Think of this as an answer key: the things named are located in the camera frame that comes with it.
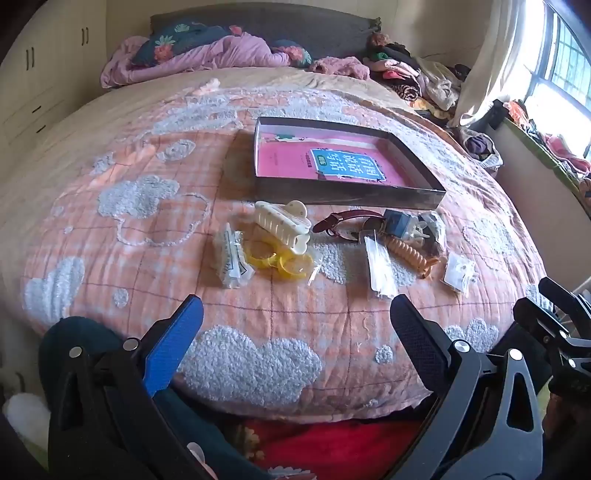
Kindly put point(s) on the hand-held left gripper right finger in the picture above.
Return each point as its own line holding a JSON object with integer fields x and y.
{"x": 415, "y": 341}

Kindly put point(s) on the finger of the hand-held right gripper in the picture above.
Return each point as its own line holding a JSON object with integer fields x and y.
{"x": 568, "y": 302}
{"x": 554, "y": 332}

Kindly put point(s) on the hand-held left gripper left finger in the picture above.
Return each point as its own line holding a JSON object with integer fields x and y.
{"x": 173, "y": 341}

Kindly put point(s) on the long clear plastic packet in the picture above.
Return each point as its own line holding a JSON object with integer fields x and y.
{"x": 381, "y": 272}

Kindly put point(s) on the hair clip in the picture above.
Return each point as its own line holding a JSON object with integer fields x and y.
{"x": 231, "y": 263}

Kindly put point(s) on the clear bubble hair claw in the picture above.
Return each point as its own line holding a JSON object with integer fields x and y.
{"x": 427, "y": 226}

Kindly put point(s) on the small blue box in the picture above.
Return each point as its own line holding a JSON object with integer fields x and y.
{"x": 397, "y": 224}

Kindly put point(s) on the cream hair claw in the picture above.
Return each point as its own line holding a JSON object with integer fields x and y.
{"x": 281, "y": 224}

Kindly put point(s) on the small white earring packet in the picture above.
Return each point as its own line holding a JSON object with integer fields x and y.
{"x": 459, "y": 272}

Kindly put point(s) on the person's leg dark trousers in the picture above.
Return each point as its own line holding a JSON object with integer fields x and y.
{"x": 217, "y": 438}

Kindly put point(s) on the red cloth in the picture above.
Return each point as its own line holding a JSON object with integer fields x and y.
{"x": 332, "y": 447}

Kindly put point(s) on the yellow bangles in clear packet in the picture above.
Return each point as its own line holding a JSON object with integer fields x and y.
{"x": 295, "y": 266}

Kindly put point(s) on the clothes on windowsill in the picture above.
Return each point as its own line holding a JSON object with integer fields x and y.
{"x": 558, "y": 147}

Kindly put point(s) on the bag of clothes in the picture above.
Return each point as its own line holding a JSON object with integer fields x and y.
{"x": 480, "y": 145}

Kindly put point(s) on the pink book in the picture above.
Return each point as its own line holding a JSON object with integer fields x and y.
{"x": 286, "y": 157}

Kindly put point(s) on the window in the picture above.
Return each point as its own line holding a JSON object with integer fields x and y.
{"x": 563, "y": 55}

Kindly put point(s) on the cream curtain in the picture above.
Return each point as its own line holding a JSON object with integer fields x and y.
{"x": 498, "y": 55}

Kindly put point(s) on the pile of clothes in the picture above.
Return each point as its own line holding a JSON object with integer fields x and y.
{"x": 415, "y": 78}

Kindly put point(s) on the pink fuzzy cloth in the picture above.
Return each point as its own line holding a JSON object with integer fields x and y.
{"x": 339, "y": 67}

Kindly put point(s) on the purple quilt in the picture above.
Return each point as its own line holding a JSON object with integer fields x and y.
{"x": 221, "y": 57}

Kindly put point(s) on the large dark floral pillow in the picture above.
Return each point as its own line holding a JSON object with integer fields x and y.
{"x": 166, "y": 44}

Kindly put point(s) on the cream wardrobe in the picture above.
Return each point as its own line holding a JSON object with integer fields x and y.
{"x": 46, "y": 69}

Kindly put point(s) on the small dark floral pillow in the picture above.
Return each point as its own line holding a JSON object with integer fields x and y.
{"x": 293, "y": 50}

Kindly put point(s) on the grey padded headboard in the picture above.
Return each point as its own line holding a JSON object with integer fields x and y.
{"x": 300, "y": 25}

